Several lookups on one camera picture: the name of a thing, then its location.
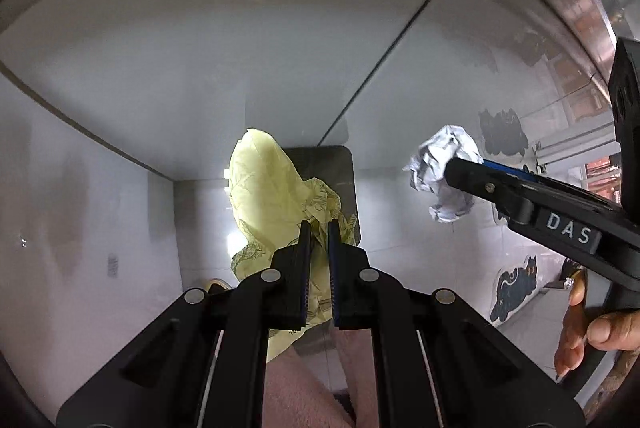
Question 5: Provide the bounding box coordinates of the white paper ball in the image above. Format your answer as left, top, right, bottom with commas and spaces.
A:
402, 125, 484, 223

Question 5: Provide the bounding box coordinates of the pale yellow wrapper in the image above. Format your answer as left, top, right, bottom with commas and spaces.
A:
222, 127, 359, 363

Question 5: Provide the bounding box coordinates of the person's right hand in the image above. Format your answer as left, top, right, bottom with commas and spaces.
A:
554, 271, 640, 378

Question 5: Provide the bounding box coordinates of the dark cat floor sticker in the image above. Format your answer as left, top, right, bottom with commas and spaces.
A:
478, 109, 529, 156

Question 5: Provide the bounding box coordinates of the black cat floor sticker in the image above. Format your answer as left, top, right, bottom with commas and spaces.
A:
489, 256, 538, 324

